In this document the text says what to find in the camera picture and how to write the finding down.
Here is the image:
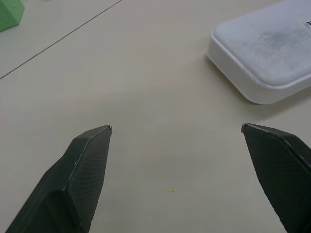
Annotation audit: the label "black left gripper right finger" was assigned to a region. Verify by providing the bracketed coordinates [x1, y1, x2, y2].
[241, 123, 311, 233]

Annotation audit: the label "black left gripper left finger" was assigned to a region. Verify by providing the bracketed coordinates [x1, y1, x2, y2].
[5, 125, 113, 233]

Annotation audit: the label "white plastic box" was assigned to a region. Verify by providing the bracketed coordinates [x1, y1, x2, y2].
[206, 0, 311, 105]

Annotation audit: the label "green foam block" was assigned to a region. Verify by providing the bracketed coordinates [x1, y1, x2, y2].
[0, 0, 26, 33]

